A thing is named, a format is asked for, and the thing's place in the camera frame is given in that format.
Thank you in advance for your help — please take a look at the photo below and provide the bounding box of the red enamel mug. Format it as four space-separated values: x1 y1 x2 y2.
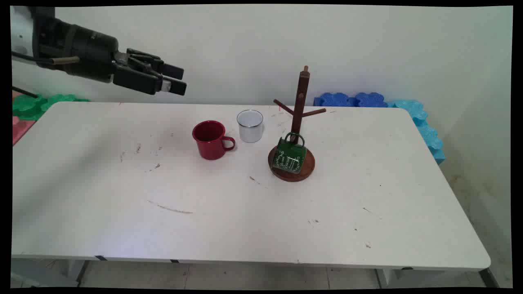
192 120 236 160

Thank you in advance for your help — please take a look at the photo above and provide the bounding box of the green enamel mug white print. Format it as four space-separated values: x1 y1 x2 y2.
271 132 308 175

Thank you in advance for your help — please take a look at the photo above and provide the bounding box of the grey table leg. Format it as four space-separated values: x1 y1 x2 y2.
376 268 413 288
11 259 89 287

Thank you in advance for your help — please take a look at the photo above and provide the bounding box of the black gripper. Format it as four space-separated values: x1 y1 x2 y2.
31 6 188 97

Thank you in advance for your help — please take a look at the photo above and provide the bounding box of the red foam tile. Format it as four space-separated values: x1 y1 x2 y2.
12 116 37 146

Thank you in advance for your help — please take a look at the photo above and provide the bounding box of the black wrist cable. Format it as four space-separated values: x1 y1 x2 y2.
11 51 80 66

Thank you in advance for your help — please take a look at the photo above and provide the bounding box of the long black cable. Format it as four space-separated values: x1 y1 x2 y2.
12 86 38 99

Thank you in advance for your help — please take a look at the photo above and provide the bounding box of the brown wooden mug tree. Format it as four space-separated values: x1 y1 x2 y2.
268 65 327 183

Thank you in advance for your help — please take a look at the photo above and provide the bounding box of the green foam tile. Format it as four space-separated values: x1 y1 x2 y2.
12 94 90 121

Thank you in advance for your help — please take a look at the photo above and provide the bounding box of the dark blue foam tile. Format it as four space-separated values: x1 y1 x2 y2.
354 92 389 108
313 92 357 107

